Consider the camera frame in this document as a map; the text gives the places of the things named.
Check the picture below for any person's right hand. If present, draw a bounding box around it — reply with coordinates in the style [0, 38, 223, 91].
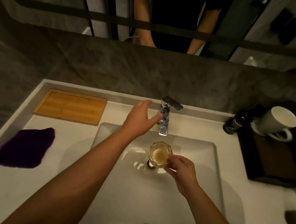
[161, 154, 201, 198]

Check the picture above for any person's left hand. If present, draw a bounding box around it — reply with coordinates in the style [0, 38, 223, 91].
[120, 98, 164, 143]

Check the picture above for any clear drinking glass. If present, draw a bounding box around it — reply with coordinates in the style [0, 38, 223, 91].
[147, 141, 174, 169]

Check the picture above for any person's left forearm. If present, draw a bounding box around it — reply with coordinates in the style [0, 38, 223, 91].
[2, 122, 137, 224]

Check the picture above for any person's right forearm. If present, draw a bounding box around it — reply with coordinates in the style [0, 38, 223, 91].
[180, 183, 250, 224]

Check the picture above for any chrome faucet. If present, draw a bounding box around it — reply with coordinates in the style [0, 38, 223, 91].
[156, 95, 184, 138]

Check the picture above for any metal sink drain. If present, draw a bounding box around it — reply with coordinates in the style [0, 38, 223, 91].
[146, 159, 161, 170]

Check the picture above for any white sink basin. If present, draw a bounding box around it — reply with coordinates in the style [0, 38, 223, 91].
[86, 121, 232, 224]

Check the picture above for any dark bottle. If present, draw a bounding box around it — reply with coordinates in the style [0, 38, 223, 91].
[222, 111, 252, 136]

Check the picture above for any wooden tray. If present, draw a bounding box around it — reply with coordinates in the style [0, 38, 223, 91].
[32, 88, 108, 127]

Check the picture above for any dark brown tray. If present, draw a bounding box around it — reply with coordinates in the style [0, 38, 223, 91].
[234, 122, 296, 189]

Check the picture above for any purple cloth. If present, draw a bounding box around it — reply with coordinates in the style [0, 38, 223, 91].
[0, 124, 56, 171]

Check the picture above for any black framed mirror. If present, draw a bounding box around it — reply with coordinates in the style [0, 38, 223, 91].
[0, 0, 296, 74]

